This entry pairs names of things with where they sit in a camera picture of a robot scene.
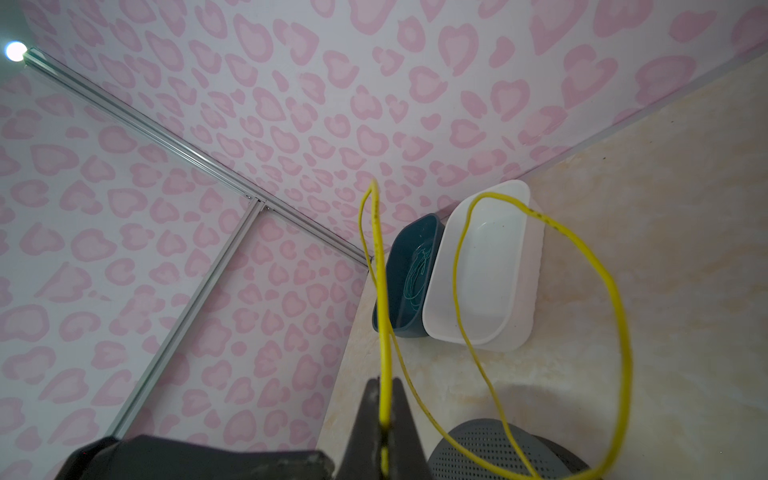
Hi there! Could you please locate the diagonal aluminium frame strut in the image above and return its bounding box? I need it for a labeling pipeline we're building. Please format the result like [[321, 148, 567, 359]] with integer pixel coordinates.
[[106, 200, 265, 439]]

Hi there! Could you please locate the yellow cable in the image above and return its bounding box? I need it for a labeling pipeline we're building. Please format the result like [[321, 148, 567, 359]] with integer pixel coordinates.
[[358, 178, 634, 480]]

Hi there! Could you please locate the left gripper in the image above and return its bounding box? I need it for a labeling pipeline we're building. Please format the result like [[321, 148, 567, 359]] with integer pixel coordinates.
[[56, 435, 334, 480]]

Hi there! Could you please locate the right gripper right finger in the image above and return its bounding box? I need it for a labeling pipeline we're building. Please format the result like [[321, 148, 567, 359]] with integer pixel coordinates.
[[389, 378, 433, 480]]

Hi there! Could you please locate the white plastic tray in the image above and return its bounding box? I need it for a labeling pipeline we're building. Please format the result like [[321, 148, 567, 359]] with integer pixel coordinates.
[[423, 196, 545, 352]]

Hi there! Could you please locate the green cable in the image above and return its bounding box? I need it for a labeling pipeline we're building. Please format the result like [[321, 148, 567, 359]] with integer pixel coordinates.
[[403, 242, 434, 304]]

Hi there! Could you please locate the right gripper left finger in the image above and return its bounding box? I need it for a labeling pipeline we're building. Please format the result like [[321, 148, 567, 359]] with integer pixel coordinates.
[[335, 379, 382, 480]]

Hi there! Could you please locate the dark teal plastic bin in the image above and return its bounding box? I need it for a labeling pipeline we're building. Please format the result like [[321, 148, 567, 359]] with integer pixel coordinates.
[[386, 214, 444, 338]]

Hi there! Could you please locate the left aluminium frame strut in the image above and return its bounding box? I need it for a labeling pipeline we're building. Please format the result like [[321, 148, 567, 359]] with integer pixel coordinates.
[[24, 48, 366, 264]]

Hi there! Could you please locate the dark grey cable spool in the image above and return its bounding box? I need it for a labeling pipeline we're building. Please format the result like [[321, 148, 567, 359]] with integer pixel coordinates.
[[428, 419, 589, 479]]

